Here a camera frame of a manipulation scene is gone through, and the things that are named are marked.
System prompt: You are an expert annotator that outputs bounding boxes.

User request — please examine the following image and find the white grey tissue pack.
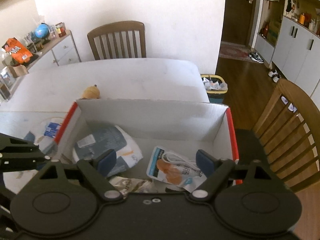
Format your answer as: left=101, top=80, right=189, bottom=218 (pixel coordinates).
left=72, top=125, right=143, bottom=178

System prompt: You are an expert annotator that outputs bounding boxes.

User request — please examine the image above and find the silver foil snack bag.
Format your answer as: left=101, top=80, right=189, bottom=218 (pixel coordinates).
left=108, top=176, right=158, bottom=197

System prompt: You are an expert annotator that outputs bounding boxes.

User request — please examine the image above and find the blue wet wipe packet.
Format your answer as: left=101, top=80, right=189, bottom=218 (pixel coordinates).
left=44, top=122, right=61, bottom=138

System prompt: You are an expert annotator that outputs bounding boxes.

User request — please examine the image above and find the orange white snack packet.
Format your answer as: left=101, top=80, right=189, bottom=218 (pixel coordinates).
left=146, top=146, right=207, bottom=192

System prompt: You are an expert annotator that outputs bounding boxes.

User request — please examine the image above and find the yellow plush toy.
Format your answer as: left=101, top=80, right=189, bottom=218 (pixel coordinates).
left=81, top=85, right=100, bottom=99

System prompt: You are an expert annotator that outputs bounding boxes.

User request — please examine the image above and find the red white cardboard box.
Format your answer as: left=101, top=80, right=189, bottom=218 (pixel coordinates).
left=55, top=99, right=239, bottom=179

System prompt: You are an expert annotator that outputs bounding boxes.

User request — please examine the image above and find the wooden chair beside box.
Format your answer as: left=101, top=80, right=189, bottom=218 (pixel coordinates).
left=235, top=79, right=319, bottom=192

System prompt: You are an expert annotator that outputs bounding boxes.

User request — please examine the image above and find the yellow waste basket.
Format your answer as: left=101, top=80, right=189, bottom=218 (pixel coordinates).
left=201, top=74, right=228, bottom=103

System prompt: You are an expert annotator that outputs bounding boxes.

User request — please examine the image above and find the orange snack bag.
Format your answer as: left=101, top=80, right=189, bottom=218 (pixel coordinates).
left=2, top=38, right=33, bottom=64

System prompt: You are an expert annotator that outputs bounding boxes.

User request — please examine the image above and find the white drawer sideboard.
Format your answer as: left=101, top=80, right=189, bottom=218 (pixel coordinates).
left=27, top=30, right=81, bottom=73

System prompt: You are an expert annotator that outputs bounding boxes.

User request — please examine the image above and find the blue globe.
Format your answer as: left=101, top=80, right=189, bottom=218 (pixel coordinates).
left=34, top=23, right=50, bottom=39

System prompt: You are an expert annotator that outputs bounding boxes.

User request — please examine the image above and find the red lidded jar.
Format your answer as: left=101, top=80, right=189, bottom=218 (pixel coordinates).
left=55, top=22, right=66, bottom=37

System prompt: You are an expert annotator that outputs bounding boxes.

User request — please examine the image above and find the wooden chair far side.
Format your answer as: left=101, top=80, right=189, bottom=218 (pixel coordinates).
left=87, top=21, right=146, bottom=60

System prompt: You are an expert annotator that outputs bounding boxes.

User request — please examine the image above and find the grey wall cabinet unit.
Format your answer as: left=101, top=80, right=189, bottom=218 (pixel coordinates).
left=255, top=0, right=319, bottom=105

